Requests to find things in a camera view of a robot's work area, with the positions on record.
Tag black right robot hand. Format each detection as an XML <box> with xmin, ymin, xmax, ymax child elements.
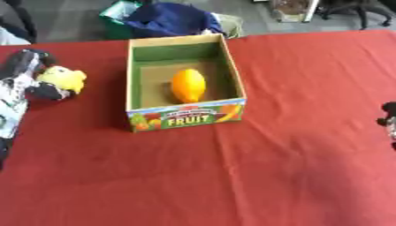
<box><xmin>374</xmin><ymin>101</ymin><xmax>396</xmax><ymax>150</ymax></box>

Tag orange toy fruit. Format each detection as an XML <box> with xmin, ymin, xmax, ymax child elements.
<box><xmin>170</xmin><ymin>68</ymin><xmax>208</xmax><ymax>104</ymax></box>

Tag black office chair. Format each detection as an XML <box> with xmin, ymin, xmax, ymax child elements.
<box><xmin>316</xmin><ymin>0</ymin><xmax>396</xmax><ymax>30</ymax></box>

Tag blue bag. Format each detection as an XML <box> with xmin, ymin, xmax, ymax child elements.
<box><xmin>122</xmin><ymin>2</ymin><xmax>226</xmax><ymax>39</ymax></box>

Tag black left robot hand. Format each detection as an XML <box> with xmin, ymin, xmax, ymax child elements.
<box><xmin>0</xmin><ymin>48</ymin><xmax>78</xmax><ymax>102</ymax></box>

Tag tan cardboard box green inside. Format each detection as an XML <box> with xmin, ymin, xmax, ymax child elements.
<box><xmin>124</xmin><ymin>33</ymin><xmax>249</xmax><ymax>133</ymax></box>

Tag yellow soft toy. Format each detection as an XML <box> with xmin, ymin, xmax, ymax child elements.
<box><xmin>35</xmin><ymin>64</ymin><xmax>88</xmax><ymax>95</ymax></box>

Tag tan bag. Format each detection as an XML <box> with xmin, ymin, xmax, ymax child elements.
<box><xmin>211</xmin><ymin>12</ymin><xmax>245</xmax><ymax>39</ymax></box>

